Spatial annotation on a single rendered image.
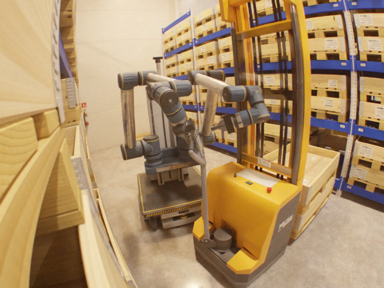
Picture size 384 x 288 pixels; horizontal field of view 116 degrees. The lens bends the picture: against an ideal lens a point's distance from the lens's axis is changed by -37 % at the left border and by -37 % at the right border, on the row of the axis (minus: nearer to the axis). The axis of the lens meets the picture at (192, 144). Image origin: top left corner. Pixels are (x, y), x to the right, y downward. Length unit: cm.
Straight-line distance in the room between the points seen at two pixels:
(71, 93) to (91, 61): 519
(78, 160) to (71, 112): 89
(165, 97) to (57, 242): 80
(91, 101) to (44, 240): 617
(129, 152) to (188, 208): 96
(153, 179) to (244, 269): 190
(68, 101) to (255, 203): 154
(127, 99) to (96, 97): 464
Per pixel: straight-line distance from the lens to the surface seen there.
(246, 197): 151
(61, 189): 24
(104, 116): 651
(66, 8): 98
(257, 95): 129
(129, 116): 195
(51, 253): 42
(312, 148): 301
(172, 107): 100
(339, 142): 443
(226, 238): 171
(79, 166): 58
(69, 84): 144
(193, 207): 231
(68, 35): 132
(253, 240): 155
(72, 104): 143
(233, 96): 121
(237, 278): 174
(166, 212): 226
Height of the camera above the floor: 166
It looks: 17 degrees down
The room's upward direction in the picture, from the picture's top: 5 degrees counter-clockwise
